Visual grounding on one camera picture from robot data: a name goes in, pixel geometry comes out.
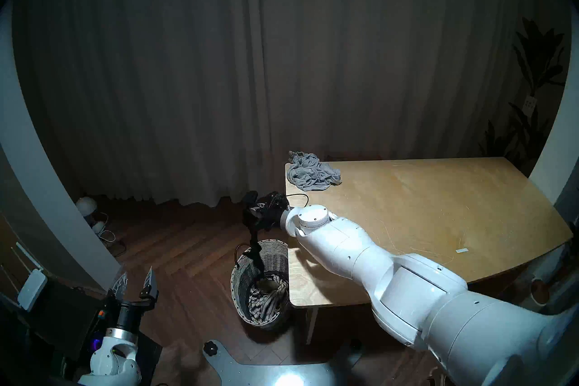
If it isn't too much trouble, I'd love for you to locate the black computer case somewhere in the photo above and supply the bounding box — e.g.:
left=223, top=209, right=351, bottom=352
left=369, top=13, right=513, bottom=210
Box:
left=136, top=331, right=163, bottom=386

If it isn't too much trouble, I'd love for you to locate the tall dark leafy plant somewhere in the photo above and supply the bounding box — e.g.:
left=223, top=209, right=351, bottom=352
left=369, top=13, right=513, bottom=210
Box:
left=479, top=17, right=569, bottom=174

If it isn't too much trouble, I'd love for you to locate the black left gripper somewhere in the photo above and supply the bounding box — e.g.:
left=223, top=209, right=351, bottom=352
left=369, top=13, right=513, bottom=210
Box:
left=97, top=266, right=159, bottom=337

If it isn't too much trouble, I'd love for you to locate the white wifi router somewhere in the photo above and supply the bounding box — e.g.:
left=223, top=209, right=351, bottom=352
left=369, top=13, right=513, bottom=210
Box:
left=0, top=241, right=48, bottom=313

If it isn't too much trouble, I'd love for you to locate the long grey curtain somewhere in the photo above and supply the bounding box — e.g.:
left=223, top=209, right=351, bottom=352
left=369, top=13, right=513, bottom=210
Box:
left=11, top=0, right=555, bottom=208

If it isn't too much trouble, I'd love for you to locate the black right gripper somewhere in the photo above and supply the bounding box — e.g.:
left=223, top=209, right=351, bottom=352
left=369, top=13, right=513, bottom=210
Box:
left=247, top=192, right=290, bottom=232

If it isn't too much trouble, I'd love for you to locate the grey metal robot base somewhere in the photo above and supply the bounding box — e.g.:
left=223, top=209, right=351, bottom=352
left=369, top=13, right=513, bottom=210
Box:
left=202, top=339, right=363, bottom=386

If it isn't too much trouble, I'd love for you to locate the woven wicker laundry hamper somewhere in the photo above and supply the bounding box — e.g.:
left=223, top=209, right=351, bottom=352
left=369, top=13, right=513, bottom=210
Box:
left=230, top=239, right=290, bottom=331

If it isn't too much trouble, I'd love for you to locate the white cylindrical bin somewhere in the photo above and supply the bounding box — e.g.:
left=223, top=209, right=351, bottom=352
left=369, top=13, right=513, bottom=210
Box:
left=527, top=277, right=551, bottom=310

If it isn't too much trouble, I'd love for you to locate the light wooden table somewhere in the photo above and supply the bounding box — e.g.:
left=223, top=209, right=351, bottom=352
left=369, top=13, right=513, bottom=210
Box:
left=285, top=157, right=573, bottom=345

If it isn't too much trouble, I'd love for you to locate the black white striped garment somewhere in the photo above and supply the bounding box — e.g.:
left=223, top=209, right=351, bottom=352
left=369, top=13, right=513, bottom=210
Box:
left=247, top=277, right=290, bottom=323

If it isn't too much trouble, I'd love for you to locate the white mushroom lamp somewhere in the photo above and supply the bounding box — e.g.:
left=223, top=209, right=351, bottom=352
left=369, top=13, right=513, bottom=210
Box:
left=75, top=197, right=97, bottom=219

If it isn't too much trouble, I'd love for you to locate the grey garment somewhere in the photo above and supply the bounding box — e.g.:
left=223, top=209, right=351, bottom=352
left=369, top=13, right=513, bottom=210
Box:
left=287, top=151, right=342, bottom=192

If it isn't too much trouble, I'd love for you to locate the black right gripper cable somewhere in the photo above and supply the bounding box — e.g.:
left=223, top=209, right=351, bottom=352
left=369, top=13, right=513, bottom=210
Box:
left=284, top=192, right=311, bottom=209

